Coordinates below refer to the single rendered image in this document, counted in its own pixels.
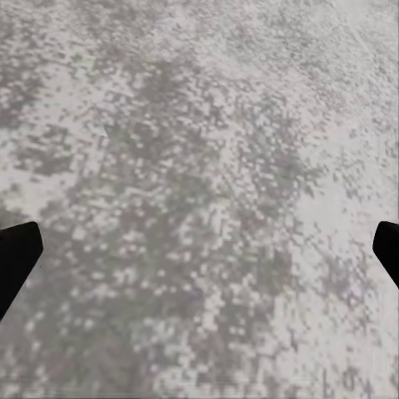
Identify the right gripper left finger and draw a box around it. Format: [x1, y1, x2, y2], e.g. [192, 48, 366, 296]
[0, 221, 43, 320]

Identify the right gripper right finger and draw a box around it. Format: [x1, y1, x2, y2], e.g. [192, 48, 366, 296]
[372, 220, 399, 288]

